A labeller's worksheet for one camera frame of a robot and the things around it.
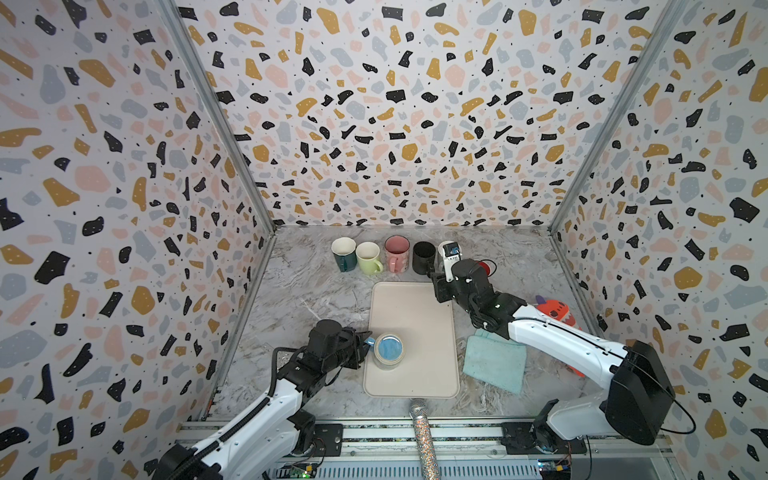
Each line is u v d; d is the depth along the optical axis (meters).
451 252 0.70
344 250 1.04
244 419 0.48
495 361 0.87
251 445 0.47
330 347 0.66
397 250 1.01
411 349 0.85
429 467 0.67
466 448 0.73
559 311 0.88
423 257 1.01
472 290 0.61
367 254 1.05
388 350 0.77
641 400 0.42
